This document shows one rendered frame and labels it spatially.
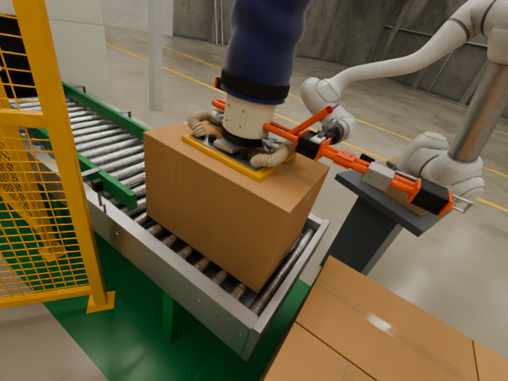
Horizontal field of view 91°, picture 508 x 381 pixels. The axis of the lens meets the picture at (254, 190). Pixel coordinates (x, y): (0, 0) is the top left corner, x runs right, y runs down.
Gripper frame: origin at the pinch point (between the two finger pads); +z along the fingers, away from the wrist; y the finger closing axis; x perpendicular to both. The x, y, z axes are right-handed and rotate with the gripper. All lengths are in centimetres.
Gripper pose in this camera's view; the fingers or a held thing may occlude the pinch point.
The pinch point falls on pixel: (315, 146)
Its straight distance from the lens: 82.2
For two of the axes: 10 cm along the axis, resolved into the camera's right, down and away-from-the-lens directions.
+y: -2.2, 8.0, 5.5
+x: -8.2, -4.6, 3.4
